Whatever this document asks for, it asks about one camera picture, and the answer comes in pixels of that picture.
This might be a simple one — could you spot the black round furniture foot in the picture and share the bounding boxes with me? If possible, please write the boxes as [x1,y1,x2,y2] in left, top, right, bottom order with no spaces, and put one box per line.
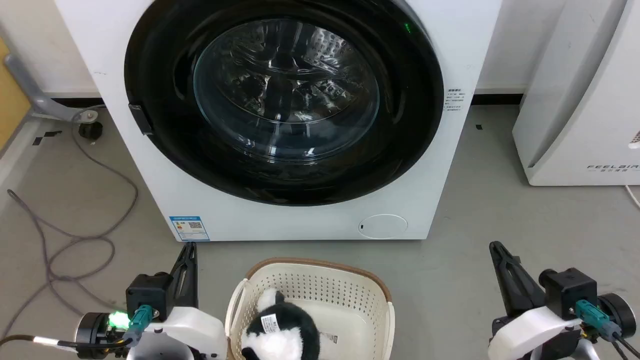
[78,121,104,140]

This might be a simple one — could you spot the cream perforated laundry basket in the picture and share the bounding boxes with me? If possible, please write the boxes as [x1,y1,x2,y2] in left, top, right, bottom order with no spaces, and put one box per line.
[224,257,396,360]

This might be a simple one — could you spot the teal plug right camera cable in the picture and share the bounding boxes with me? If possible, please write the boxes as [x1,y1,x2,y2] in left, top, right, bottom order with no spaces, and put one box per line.
[574,299,640,360]

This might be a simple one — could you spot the white air purifier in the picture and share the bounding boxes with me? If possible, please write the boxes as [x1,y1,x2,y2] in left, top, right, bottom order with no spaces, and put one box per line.
[512,0,640,187]

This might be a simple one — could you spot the grey floor cable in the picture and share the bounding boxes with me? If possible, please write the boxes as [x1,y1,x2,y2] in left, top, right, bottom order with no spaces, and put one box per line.
[0,109,139,341]

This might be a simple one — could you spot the white text label sticker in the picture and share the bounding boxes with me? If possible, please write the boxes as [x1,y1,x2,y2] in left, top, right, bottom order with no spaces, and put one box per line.
[445,88,466,112]

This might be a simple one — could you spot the black and white plush toy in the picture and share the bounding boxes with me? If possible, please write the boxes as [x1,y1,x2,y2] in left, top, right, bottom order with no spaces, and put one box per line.
[241,287,335,360]

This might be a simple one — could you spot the black floor tape mark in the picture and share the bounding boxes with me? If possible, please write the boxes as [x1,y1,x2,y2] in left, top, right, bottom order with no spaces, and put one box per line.
[32,130,63,146]

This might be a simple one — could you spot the grey metal furniture leg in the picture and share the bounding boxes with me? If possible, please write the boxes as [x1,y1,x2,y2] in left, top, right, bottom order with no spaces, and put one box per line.
[4,53,99,123]

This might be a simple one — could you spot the black round washer door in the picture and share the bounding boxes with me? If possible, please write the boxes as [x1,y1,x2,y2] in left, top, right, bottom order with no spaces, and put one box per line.
[123,0,445,207]

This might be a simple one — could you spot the wooden furniture panel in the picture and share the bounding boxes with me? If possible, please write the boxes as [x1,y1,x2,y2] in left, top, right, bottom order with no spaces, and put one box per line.
[0,37,32,151]

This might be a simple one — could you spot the teal plug left camera cable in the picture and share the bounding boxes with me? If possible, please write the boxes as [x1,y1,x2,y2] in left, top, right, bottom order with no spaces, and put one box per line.
[0,304,154,349]

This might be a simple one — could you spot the white washing machine body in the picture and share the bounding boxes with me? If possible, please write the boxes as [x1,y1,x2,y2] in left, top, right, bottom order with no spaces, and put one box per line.
[54,0,503,243]

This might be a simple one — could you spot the blue energy label sticker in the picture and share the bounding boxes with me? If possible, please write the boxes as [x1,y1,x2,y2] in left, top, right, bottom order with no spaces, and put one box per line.
[169,215,211,242]

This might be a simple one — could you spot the teal plug camera cable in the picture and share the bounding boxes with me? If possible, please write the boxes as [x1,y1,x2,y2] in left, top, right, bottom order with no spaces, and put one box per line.
[574,299,640,360]
[0,304,154,349]

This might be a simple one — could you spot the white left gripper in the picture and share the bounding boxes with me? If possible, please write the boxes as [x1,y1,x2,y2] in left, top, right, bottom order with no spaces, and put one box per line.
[126,242,228,360]

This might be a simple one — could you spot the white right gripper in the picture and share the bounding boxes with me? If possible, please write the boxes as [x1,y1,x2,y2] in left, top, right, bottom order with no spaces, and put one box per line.
[487,241,584,360]

